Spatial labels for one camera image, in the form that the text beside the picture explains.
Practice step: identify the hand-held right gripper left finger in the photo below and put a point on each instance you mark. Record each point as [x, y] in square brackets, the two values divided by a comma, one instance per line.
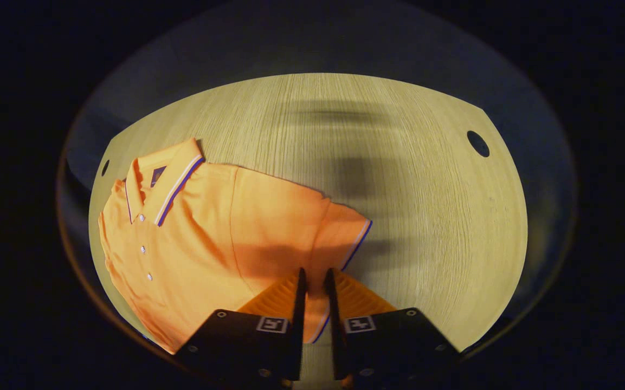
[297, 325]

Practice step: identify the orange polo T-shirt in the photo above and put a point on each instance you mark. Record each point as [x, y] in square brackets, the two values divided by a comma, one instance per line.
[198, 238]

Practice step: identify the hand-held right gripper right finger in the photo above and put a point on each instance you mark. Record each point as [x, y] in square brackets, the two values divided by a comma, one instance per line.
[334, 325]

